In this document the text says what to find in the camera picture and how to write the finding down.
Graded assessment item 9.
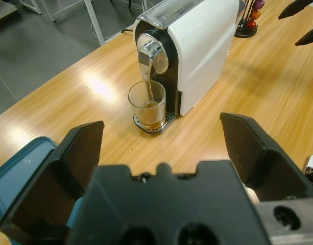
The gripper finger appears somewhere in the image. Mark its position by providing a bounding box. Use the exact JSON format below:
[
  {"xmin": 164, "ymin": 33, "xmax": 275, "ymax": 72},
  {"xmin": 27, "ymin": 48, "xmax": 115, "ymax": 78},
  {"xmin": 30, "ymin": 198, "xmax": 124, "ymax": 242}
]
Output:
[
  {"xmin": 0, "ymin": 120, "xmax": 105, "ymax": 244},
  {"xmin": 278, "ymin": 0, "xmax": 313, "ymax": 20},
  {"xmin": 295, "ymin": 24, "xmax": 313, "ymax": 47},
  {"xmin": 220, "ymin": 113, "xmax": 313, "ymax": 202}
]

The white capsule coffee machine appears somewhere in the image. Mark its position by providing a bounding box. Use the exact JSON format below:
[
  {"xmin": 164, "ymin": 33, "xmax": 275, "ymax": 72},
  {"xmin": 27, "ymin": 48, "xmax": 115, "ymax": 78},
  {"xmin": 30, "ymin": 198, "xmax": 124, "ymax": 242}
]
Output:
[{"xmin": 132, "ymin": 0, "xmax": 245, "ymax": 117}]

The clear glass cup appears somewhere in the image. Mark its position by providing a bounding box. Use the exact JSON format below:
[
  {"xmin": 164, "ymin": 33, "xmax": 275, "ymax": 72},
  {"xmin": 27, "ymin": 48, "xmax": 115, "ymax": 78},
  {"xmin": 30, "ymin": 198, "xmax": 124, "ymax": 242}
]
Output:
[{"xmin": 127, "ymin": 80, "xmax": 167, "ymax": 129}]

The teal plastic tray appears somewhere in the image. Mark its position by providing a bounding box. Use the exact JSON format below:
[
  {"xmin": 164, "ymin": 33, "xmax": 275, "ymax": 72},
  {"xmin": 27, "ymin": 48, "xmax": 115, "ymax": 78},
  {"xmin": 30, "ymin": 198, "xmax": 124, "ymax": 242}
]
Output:
[{"xmin": 0, "ymin": 136, "xmax": 83, "ymax": 230}]

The black capsule holder stand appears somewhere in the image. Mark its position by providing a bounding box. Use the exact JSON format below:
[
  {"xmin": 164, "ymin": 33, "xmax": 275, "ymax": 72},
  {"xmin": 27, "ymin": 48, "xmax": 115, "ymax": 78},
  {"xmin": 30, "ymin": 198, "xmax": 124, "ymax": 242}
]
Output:
[{"xmin": 234, "ymin": 0, "xmax": 259, "ymax": 38}]

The metal drip tray grille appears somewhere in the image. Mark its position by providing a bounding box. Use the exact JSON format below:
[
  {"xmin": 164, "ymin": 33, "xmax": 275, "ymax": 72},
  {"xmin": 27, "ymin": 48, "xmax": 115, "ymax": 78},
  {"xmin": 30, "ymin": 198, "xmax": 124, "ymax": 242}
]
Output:
[{"xmin": 133, "ymin": 111, "xmax": 176, "ymax": 135}]

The white metal table frame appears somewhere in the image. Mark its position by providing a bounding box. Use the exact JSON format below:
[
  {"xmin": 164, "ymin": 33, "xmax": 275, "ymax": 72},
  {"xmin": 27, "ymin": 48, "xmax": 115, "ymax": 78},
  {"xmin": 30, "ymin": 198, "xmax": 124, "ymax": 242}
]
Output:
[
  {"xmin": 19, "ymin": 0, "xmax": 42, "ymax": 15},
  {"xmin": 43, "ymin": 0, "xmax": 148, "ymax": 47}
]

